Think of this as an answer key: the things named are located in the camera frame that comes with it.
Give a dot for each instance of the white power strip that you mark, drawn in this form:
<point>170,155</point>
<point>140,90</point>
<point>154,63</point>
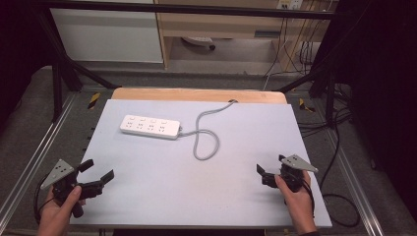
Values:
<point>149,127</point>

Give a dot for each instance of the aluminium floor rail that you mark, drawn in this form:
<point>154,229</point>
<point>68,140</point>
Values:
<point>39,154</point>
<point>354,183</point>

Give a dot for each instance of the person's left hand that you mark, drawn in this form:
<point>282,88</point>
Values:
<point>54,218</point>

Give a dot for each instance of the wooden table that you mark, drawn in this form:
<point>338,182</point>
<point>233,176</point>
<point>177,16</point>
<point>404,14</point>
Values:
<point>196,95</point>

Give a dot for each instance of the yellow black tape marker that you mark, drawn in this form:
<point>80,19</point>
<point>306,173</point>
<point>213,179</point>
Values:
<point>305,105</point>
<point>94,100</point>

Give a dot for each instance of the person's right hand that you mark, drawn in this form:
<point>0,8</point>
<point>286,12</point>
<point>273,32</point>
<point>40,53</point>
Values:
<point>300,206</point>

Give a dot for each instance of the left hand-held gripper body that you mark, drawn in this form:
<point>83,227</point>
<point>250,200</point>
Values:
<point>59,172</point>

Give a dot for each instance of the black metal frame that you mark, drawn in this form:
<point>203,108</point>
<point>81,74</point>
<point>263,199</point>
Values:
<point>183,10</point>

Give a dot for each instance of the white wall socket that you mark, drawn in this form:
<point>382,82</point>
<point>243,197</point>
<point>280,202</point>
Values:
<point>290,4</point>

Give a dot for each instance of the dark curtain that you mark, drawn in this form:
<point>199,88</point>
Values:
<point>19,49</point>
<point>383,82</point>

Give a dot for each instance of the white cabinet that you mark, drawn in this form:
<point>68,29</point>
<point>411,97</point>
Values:
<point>105,36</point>

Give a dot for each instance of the light wooden desk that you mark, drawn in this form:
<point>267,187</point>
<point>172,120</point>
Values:
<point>223,24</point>

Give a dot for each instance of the white device under desk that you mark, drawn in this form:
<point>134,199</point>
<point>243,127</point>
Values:
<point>198,40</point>

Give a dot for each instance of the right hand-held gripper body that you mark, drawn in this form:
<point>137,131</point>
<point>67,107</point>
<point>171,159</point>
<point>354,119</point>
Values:
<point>296,163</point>

